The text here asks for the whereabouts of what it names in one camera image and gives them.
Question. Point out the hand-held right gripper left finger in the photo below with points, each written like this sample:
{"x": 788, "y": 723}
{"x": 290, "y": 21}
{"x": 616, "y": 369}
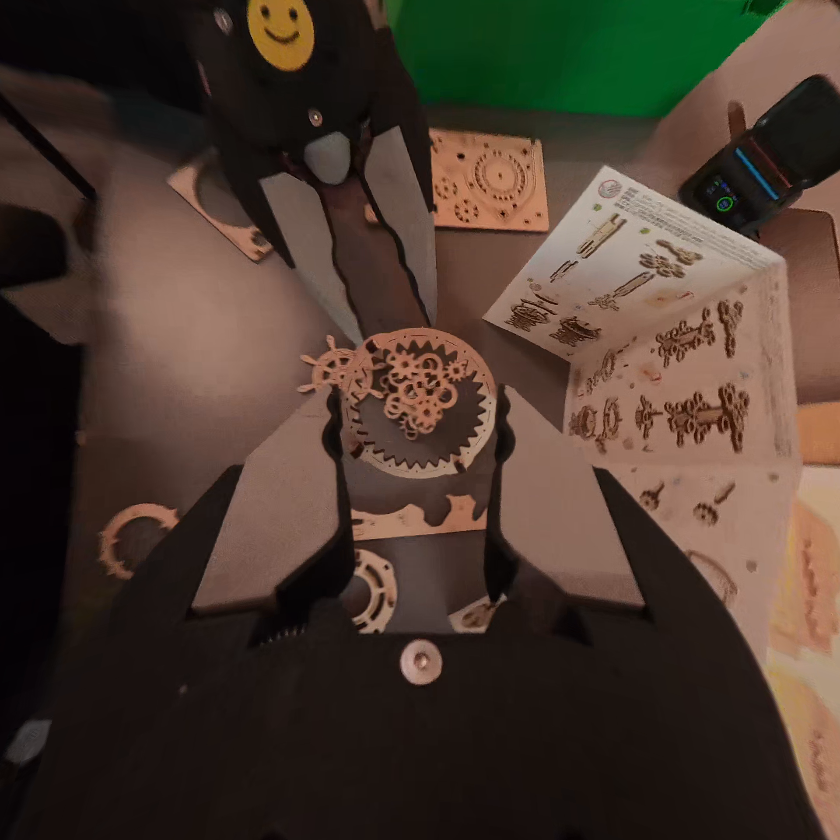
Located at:
{"x": 275, "y": 518}

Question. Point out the pale yellow printed card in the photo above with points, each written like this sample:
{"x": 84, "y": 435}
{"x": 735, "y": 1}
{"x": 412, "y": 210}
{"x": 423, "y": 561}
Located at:
{"x": 814, "y": 590}

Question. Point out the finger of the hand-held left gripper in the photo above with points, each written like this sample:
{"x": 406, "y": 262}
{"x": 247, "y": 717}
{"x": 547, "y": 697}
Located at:
{"x": 403, "y": 210}
{"x": 295, "y": 229}

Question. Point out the curved wooden sheet offcut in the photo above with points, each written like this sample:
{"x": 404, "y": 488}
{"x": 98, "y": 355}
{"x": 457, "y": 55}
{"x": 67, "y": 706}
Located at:
{"x": 394, "y": 525}

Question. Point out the black device with screen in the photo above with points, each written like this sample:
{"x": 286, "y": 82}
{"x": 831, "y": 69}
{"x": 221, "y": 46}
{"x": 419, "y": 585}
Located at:
{"x": 787, "y": 131}

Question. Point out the small wooden part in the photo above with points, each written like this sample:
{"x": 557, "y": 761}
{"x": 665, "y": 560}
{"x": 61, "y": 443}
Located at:
{"x": 476, "y": 617}

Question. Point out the wooden gear model assembly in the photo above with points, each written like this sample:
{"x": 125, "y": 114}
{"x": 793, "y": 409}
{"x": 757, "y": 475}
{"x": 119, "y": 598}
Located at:
{"x": 420, "y": 400}

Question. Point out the wooden sheet with large hole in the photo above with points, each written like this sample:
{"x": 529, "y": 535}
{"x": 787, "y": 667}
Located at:
{"x": 246, "y": 239}

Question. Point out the folded paper instruction leaflet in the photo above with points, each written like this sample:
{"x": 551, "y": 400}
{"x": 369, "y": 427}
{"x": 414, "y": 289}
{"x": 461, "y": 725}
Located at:
{"x": 656, "y": 262}

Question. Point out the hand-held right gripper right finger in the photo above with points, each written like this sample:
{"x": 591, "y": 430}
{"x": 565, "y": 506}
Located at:
{"x": 558, "y": 525}

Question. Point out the wooden ship wheel part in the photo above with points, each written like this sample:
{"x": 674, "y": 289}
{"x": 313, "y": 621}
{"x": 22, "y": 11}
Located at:
{"x": 326, "y": 369}

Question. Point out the green cloth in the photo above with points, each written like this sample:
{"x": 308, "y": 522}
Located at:
{"x": 558, "y": 52}

